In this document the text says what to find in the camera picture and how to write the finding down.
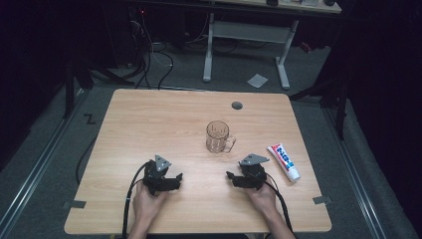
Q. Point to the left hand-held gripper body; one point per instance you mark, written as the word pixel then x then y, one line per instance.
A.
pixel 155 172

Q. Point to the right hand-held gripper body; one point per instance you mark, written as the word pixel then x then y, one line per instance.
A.
pixel 253 171

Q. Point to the person's right hand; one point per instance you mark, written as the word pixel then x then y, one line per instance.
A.
pixel 263 199

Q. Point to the person's left hand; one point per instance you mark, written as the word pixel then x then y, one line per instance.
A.
pixel 146 204

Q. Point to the white toothpaste tube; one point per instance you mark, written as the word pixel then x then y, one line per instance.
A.
pixel 284 161

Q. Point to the clear glass mug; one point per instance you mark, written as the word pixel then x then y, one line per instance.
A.
pixel 218 137

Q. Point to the round grey table grommet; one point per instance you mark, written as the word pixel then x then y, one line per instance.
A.
pixel 237 105

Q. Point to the grey tape strip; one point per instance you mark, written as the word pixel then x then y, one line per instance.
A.
pixel 75 204
pixel 321 199

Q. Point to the grey paper sheet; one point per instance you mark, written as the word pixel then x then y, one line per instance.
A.
pixel 257 80

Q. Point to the black metal stand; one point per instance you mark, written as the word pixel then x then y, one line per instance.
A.
pixel 340 106
pixel 69 89

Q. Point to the white-framed wooden desk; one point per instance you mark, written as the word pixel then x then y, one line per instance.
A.
pixel 249 32

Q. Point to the metal floor rail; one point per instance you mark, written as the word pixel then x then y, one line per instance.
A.
pixel 356 176
pixel 36 172

